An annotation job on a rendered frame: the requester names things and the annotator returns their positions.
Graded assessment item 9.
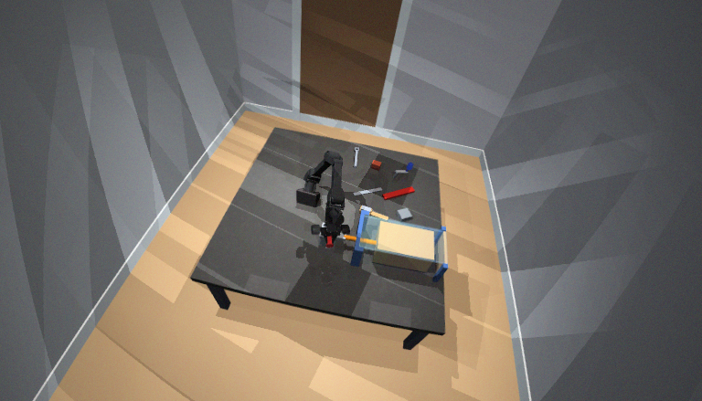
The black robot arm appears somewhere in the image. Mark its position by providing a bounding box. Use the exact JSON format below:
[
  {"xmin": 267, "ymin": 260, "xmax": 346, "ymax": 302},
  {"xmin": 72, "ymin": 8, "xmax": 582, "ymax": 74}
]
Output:
[{"xmin": 303, "ymin": 151, "xmax": 345, "ymax": 237}]

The clear-panelled rack with blue uprights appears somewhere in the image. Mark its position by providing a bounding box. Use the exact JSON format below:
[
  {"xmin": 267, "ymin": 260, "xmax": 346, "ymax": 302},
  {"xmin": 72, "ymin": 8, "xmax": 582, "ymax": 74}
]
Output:
[{"xmin": 355, "ymin": 211, "xmax": 448, "ymax": 282}]

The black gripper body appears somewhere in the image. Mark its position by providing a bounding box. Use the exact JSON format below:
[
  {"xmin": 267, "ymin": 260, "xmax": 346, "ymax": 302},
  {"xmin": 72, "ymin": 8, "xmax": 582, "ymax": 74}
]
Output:
[{"xmin": 311, "ymin": 217, "xmax": 350, "ymax": 235}]

